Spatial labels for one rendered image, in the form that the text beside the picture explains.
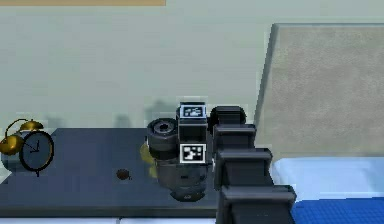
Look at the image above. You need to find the small brown round object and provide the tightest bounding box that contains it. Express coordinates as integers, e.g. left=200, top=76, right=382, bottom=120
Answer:
left=116, top=168, right=132, bottom=181

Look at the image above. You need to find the yellow object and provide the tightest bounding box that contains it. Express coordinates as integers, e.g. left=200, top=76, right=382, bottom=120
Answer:
left=139, top=142, right=158, bottom=179

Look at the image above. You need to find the gold bell alarm clock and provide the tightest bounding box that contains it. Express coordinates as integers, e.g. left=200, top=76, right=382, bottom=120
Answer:
left=0, top=118, right=55, bottom=178

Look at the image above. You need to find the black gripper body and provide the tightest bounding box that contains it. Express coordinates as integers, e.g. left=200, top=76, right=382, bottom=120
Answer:
left=146, top=117, right=210, bottom=203

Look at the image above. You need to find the dark grey bedside table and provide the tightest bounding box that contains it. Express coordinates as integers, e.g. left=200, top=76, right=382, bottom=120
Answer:
left=0, top=127, right=221, bottom=219

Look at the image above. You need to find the bed with blue blanket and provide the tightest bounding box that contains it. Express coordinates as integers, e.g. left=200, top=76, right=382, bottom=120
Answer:
left=270, top=156, right=384, bottom=224

